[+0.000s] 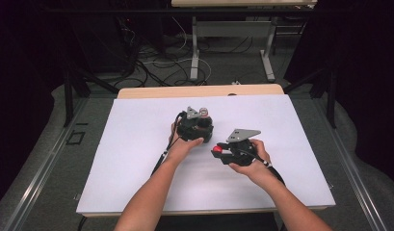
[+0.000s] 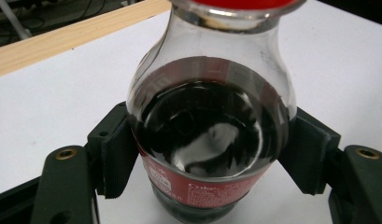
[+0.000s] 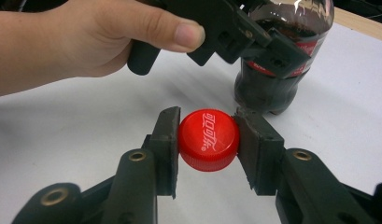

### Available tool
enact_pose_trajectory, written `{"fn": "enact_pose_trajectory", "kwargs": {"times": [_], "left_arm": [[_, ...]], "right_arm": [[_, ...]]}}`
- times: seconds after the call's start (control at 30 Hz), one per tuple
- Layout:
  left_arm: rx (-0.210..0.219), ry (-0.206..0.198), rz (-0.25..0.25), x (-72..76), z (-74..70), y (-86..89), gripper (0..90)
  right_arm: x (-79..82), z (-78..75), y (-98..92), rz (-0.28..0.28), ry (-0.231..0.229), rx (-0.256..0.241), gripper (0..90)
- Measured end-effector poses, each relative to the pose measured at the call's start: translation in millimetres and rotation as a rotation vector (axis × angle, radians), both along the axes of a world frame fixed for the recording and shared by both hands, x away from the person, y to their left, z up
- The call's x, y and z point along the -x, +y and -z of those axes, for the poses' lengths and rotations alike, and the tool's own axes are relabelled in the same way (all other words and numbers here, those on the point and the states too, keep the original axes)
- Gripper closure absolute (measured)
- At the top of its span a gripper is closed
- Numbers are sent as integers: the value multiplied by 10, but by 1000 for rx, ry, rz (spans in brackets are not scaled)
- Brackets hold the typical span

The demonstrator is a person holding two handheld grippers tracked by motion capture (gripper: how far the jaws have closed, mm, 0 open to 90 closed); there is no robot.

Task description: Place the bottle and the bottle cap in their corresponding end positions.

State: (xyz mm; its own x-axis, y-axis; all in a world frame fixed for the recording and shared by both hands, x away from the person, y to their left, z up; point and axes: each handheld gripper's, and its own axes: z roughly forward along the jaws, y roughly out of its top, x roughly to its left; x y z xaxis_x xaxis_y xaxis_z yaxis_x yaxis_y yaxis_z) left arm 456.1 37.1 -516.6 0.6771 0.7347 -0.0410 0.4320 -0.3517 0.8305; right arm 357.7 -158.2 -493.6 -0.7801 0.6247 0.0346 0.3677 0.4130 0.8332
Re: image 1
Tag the red bottle cap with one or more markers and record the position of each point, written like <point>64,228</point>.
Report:
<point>217,149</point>

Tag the wooden table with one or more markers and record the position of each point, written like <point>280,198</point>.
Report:
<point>197,90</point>

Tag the dark soda bottle red label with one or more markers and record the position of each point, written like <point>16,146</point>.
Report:
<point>204,113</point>

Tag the dark computer tower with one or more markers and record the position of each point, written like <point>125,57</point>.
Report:
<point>101,41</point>

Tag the person's right hand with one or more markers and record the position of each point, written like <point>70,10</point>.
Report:
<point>254,170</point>

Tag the white board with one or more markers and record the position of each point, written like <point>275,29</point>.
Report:
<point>136,128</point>

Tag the black metal stand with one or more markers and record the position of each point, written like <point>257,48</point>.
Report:
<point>69,96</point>
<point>331,96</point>

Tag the metal floor rail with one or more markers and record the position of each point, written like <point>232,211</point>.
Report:
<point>352,173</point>
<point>37,179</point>

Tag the white-legged desk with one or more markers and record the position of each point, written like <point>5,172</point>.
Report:
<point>233,29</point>

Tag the person's left hand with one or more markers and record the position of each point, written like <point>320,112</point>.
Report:
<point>183,149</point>

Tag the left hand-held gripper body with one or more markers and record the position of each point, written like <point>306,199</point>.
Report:
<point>188,126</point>

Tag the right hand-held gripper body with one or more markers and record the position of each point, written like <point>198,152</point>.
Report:
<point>241,150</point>

